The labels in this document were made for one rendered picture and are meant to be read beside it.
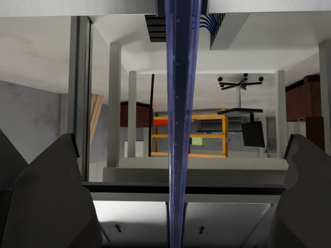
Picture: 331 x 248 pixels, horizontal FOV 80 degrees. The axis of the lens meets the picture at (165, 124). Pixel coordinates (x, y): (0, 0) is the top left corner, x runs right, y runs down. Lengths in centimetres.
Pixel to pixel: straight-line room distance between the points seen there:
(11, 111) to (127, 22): 384
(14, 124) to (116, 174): 377
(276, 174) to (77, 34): 64
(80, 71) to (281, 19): 50
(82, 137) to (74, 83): 13
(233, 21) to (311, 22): 24
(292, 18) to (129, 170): 58
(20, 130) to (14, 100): 53
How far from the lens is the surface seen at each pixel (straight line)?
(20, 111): 437
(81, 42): 55
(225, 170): 61
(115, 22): 58
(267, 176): 65
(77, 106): 51
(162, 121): 723
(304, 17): 64
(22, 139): 438
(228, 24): 50
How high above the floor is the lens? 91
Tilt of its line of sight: 4 degrees down
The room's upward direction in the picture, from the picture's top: 180 degrees counter-clockwise
